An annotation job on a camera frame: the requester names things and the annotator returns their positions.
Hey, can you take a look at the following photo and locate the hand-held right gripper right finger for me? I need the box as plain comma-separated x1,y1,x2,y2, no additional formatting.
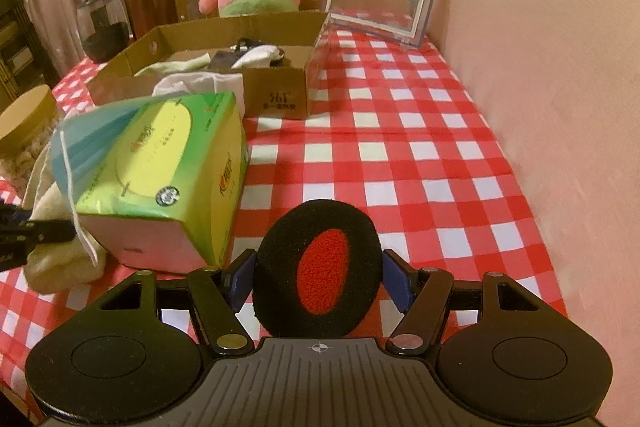
382,250,546,355

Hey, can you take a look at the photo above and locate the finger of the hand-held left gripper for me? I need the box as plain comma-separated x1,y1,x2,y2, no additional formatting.
0,218,77,258
0,205,28,230

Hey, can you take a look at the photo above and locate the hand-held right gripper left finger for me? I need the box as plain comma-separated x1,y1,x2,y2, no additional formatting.
97,251,258,355

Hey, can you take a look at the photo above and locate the black red ear cover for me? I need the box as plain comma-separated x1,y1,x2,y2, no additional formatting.
251,199,386,339

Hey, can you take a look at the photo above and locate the cream terry towel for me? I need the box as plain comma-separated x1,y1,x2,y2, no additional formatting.
22,184,108,293

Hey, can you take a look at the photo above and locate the blue face mask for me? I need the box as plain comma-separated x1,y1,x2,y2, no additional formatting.
49,98,193,265

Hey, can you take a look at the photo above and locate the cardboard box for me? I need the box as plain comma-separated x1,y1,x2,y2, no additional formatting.
85,11,331,120

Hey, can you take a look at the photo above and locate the light green cloth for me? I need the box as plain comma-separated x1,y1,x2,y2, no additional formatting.
134,53,213,76

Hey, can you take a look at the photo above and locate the white black sock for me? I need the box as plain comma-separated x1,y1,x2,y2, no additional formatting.
231,38,288,70

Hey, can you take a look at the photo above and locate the cream knit cloth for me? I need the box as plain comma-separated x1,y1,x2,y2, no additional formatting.
22,107,76,220

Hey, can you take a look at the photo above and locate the clear cashew jar gold lid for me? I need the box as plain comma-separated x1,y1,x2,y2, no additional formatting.
0,85,66,192

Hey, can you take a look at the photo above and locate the red white checkered tablecloth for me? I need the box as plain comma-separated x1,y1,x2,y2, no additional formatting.
0,24,568,400

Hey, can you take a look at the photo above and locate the green tissue pack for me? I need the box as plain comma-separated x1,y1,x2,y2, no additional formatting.
75,92,250,275

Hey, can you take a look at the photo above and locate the black rack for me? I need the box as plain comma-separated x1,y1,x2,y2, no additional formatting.
0,0,56,102

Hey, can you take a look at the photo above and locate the glass jar dark lid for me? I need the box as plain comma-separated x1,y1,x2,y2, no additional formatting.
75,0,132,62

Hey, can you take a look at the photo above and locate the brown cylindrical canister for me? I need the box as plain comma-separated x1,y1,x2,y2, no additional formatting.
120,0,176,42

